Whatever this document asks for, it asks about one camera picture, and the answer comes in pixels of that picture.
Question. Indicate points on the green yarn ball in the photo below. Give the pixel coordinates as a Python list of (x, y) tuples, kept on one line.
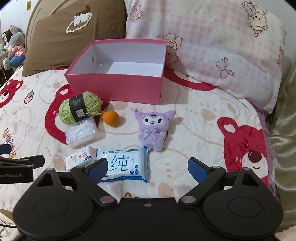
[(63, 111)]

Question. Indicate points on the purple plush toy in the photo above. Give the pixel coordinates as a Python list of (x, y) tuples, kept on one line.
[(151, 136)]

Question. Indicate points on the beige headboard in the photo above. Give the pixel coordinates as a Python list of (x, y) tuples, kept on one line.
[(32, 25)]

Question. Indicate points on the bear printed blanket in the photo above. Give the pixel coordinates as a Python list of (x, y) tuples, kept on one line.
[(185, 129)]

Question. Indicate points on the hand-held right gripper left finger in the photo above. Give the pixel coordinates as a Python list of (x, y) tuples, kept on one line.
[(98, 170)]

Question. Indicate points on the blue wet wipes pack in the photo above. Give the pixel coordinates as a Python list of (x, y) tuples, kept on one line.
[(131, 164)]

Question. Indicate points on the pink checked pillow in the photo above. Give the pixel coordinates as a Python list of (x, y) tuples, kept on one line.
[(219, 46)]

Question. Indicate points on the gold satin cloth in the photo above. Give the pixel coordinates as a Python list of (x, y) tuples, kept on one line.
[(284, 115)]

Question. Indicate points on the small white tissue pack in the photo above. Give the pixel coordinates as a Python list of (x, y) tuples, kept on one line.
[(75, 160)]

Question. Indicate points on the grey teddy bear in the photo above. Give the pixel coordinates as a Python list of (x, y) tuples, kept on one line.
[(16, 41)]

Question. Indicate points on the pink cardboard box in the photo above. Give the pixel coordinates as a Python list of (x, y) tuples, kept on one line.
[(115, 89)]

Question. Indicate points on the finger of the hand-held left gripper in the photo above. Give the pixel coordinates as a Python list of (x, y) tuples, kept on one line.
[(5, 149), (34, 161)]

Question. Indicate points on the orange fruit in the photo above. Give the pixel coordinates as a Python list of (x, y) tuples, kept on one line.
[(111, 118)]

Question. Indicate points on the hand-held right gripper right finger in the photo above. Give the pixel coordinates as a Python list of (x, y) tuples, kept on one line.
[(198, 170)]

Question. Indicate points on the brown pillow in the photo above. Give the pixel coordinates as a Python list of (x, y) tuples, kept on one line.
[(46, 46)]

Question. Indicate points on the black white plush toy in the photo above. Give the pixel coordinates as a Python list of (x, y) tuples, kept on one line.
[(5, 38)]

